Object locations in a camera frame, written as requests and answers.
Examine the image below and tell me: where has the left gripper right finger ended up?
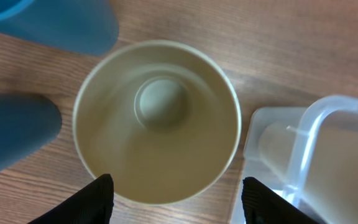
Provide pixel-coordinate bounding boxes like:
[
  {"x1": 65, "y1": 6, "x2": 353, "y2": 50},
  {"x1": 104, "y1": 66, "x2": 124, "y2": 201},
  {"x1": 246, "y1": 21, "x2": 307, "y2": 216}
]
[{"x1": 241, "y1": 177, "x2": 318, "y2": 224}]

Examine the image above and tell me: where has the beige cup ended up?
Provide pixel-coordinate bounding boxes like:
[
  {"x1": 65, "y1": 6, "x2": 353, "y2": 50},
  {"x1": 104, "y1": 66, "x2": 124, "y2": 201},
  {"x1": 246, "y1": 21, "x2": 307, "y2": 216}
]
[
  {"x1": 72, "y1": 40, "x2": 242, "y2": 205},
  {"x1": 258, "y1": 121, "x2": 358, "y2": 224}
]

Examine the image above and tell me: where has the dark blue cup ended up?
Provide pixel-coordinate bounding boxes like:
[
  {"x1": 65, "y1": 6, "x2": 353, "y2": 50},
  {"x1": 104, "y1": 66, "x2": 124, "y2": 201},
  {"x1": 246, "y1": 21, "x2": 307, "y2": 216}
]
[
  {"x1": 0, "y1": 0, "x2": 119, "y2": 55},
  {"x1": 0, "y1": 93, "x2": 62, "y2": 171}
]

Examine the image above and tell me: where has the clear plastic storage bin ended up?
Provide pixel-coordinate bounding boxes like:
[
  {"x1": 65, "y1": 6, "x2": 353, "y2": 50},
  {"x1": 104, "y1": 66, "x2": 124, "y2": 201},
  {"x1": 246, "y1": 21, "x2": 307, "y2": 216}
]
[{"x1": 242, "y1": 95, "x2": 358, "y2": 223}]

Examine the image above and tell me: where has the rear dark blue cup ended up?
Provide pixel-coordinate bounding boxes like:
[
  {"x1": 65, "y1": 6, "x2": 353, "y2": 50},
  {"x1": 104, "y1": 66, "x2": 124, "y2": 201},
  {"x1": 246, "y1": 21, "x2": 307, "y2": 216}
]
[{"x1": 0, "y1": 0, "x2": 119, "y2": 55}]

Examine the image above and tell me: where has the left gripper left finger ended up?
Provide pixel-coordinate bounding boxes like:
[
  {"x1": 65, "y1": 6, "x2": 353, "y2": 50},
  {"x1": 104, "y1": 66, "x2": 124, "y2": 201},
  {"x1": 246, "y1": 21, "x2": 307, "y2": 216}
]
[{"x1": 30, "y1": 174, "x2": 114, "y2": 224}]

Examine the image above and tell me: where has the front dark blue cup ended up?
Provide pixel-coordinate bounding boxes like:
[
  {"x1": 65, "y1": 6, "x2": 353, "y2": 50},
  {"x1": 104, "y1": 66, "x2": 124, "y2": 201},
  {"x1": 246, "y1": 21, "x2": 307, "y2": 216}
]
[{"x1": 0, "y1": 93, "x2": 62, "y2": 171}]

